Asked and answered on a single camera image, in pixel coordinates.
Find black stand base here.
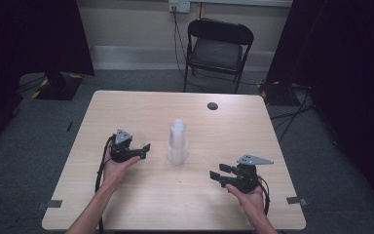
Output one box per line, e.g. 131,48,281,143
35,71,84,101
258,79,302,107

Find left hand-held gripper black cable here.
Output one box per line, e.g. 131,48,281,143
93,134,117,234

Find right hand-held gripper black cable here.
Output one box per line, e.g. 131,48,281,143
257,175,272,216

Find stack of clear plastic cups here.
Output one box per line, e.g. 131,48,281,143
167,118,190,167

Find dark curtain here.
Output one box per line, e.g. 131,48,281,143
265,0,374,211
0,0,95,154

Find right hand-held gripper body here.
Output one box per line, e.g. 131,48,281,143
226,153,275,195

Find black folding chair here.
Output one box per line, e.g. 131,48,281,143
182,18,255,95

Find person's left hand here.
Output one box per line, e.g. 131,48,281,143
101,147,142,193

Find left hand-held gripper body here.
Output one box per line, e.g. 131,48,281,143
109,128,144,164

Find grey tape strip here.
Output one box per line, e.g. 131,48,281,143
285,196,309,207
36,199,63,211

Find black floor cables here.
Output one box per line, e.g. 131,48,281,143
268,83,317,144

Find hand-held gripper black cable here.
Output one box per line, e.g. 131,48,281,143
93,134,117,234
257,175,272,216

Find white wall outlet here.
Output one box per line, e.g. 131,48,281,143
168,0,192,15

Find person's right hand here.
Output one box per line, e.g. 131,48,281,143
224,183,268,222

